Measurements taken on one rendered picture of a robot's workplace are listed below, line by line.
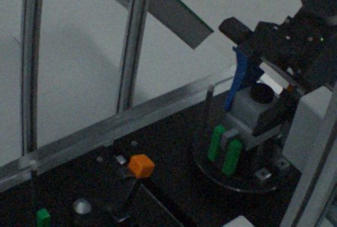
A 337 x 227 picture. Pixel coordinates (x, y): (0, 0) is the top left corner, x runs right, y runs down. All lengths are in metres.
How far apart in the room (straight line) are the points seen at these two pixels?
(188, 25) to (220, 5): 0.43
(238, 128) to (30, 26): 0.28
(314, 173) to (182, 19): 0.48
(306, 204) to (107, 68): 0.66
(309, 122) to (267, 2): 0.92
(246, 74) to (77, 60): 0.45
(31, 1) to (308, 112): 0.35
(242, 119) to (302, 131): 0.24
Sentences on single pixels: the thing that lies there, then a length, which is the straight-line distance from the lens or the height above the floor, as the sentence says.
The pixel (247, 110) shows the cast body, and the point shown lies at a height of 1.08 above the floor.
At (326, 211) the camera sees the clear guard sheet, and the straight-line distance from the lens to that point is 0.55.
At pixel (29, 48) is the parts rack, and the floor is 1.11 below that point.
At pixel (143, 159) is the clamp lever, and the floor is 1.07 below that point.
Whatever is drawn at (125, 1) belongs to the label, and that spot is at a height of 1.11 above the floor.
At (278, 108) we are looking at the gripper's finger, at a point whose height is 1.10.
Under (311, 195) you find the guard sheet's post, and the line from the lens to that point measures 0.55.
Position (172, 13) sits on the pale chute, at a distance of 0.93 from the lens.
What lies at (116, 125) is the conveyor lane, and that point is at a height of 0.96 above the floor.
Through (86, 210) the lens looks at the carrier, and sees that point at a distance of 0.68.
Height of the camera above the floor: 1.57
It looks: 43 degrees down
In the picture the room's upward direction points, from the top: 12 degrees clockwise
